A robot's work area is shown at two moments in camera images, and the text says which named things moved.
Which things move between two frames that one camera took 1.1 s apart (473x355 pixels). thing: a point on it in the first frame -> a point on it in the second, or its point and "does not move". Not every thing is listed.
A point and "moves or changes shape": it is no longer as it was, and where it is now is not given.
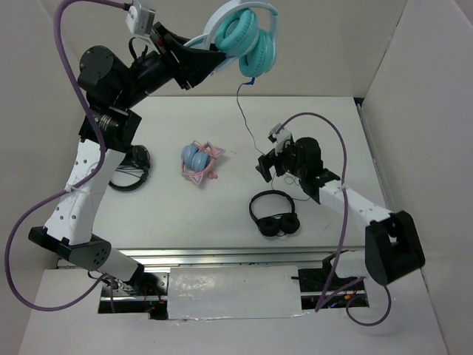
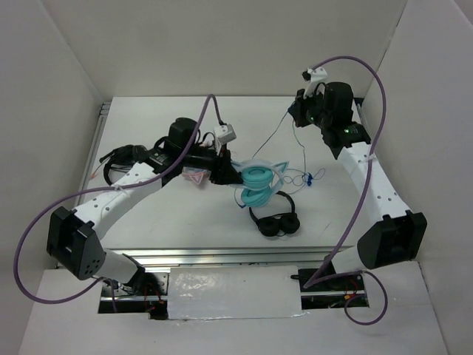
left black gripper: x=192 y=65 -> x=223 y=171
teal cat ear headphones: x=244 y=31 -> x=260 y=179
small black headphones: x=279 y=225 does not move
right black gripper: x=269 y=160 -> x=296 y=109
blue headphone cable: x=253 y=139 moves or changes shape
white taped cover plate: x=234 y=292 does not move
